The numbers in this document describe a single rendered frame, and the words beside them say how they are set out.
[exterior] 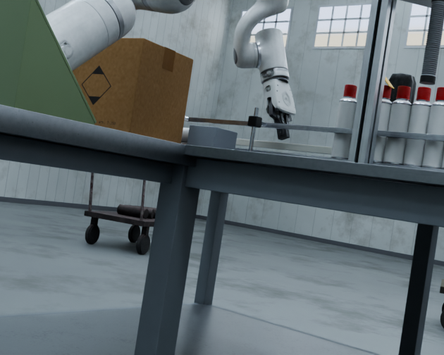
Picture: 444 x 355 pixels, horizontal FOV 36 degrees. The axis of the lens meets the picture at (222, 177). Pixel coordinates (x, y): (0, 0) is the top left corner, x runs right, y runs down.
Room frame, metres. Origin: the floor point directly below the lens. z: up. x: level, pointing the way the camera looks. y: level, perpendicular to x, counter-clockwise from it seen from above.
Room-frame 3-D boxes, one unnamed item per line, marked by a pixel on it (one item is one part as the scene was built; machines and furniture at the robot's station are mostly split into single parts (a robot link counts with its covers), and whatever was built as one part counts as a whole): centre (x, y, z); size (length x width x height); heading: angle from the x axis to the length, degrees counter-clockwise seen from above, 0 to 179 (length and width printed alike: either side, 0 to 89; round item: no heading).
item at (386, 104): (1.77, -0.39, 0.98); 0.05 x 0.05 x 0.20
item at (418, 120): (1.71, -0.48, 0.98); 0.05 x 0.05 x 0.20
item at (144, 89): (1.97, 0.32, 0.99); 0.30 x 0.24 x 0.27; 58
